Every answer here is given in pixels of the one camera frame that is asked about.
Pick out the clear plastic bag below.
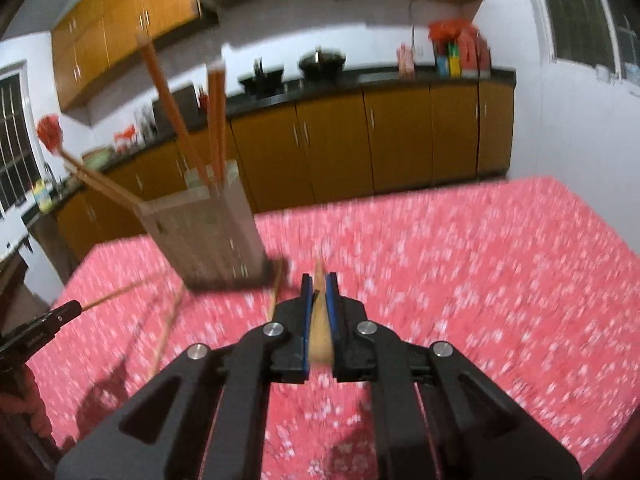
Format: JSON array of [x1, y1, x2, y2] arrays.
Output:
[[132, 107, 156, 138]]

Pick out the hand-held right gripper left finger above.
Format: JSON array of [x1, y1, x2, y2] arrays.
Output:
[[54, 273, 314, 480]]

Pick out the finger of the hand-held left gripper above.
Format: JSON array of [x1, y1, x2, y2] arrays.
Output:
[[0, 300, 84, 342]]

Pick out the green basin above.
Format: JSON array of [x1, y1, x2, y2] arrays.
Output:
[[82, 147, 113, 168]]

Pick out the pink bottle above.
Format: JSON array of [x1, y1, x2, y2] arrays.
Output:
[[397, 44, 417, 80]]

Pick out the beige perforated utensil holder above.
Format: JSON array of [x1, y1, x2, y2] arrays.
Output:
[[135, 160, 291, 293]]

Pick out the wooden base cabinets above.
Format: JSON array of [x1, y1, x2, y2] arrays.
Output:
[[55, 82, 516, 261]]

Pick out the black kitchen countertop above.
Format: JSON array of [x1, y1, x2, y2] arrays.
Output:
[[20, 66, 518, 221]]

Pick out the dark cutting board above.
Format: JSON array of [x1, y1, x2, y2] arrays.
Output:
[[152, 85, 201, 133]]

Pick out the gas stove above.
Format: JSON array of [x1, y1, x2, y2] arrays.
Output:
[[235, 79, 361, 95]]

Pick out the colourful small boxes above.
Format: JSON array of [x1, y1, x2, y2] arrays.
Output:
[[435, 45, 461, 78]]

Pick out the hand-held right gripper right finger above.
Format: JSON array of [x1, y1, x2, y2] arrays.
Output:
[[324, 272, 585, 480]]

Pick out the wooden wall cabinets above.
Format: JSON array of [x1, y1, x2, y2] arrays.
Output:
[[50, 0, 485, 111]]

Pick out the black wok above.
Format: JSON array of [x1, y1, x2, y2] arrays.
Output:
[[239, 60, 286, 96]]

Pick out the hanging red plastic bag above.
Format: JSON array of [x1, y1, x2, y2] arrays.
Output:
[[36, 115, 66, 153]]

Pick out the red floral tablecloth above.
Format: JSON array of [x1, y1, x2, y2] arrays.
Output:
[[25, 175, 640, 480]]

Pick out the yellow detergent bottle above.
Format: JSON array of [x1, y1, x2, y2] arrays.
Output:
[[31, 180, 53, 213]]

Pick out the large barred window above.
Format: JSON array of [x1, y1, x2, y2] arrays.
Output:
[[530, 0, 640, 86]]

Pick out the black pot with lid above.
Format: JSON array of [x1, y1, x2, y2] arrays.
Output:
[[298, 47, 347, 81]]

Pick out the red thermos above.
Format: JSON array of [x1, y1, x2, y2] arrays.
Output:
[[460, 30, 481, 78], [475, 35, 492, 78]]

